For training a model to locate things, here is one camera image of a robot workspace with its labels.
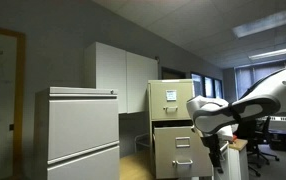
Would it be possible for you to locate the black office chair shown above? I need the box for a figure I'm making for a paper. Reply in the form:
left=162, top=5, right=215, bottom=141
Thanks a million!
left=238, top=115, right=281, bottom=178

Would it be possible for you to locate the short grey cabinet drawer front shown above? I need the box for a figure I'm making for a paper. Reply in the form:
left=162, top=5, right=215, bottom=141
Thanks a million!
left=46, top=145, right=121, bottom=180

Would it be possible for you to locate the silver handle of labelled drawer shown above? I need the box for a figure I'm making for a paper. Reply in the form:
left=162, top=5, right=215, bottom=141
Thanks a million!
left=163, top=105, right=179, bottom=113

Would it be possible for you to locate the cluttered office desk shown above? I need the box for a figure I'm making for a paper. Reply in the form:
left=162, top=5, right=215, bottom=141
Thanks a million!
left=266, top=111, right=286, bottom=152

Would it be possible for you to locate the dark framed window pane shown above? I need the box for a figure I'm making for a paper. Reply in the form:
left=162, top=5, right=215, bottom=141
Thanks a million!
left=204, top=76, right=215, bottom=99
left=191, top=72, right=203, bottom=98
left=214, top=78, right=224, bottom=100

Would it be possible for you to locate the beige drawer with paper label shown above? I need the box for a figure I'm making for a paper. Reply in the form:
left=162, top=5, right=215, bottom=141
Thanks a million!
left=150, top=80, right=194, bottom=121

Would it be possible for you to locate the white wall cabinet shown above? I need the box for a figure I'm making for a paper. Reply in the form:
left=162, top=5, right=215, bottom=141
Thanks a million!
left=83, top=41, right=160, bottom=115

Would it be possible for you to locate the white cart with wooden top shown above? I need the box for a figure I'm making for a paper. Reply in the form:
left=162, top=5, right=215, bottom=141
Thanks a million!
left=216, top=137, right=250, bottom=180

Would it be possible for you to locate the wide fluorescent ceiling light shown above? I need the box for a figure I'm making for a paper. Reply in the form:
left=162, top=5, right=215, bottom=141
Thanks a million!
left=231, top=4, right=286, bottom=39

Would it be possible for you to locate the narrow fluorescent ceiling light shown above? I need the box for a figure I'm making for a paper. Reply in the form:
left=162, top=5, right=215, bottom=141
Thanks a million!
left=248, top=44, right=286, bottom=62

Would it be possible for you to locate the large window with blinds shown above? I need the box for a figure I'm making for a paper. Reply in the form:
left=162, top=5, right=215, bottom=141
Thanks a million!
left=234, top=61, right=286, bottom=101

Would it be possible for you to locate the silver empty label holder frame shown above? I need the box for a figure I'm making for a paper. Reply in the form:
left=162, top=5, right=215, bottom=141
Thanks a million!
left=175, top=136, right=191, bottom=149

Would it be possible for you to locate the white paper drawer label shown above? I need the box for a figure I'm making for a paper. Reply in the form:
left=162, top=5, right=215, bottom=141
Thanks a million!
left=165, top=89, right=178, bottom=102

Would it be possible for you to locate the grey lateral file cabinet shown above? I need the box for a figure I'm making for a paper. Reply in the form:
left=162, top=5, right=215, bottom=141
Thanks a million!
left=33, top=86, right=121, bottom=180

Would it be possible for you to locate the beige file cabinet body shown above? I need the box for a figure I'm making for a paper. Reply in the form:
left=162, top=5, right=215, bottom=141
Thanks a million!
left=147, top=78, right=214, bottom=180

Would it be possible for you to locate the white wire rack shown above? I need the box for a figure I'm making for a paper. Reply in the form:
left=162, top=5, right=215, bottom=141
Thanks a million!
left=134, top=132, right=151, bottom=154

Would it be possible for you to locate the tall grey cabinet drawer front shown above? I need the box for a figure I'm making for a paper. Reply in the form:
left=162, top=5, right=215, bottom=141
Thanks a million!
left=47, top=98, right=120, bottom=162

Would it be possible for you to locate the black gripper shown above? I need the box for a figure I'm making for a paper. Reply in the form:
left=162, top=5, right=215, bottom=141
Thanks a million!
left=201, top=133, right=225, bottom=175

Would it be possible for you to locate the silver handle of unlabelled drawer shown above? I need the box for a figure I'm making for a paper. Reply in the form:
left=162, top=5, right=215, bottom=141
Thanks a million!
left=172, top=159, right=194, bottom=167

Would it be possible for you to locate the dark door frame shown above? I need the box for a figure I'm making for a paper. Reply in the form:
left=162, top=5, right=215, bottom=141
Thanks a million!
left=160, top=66, right=187, bottom=81

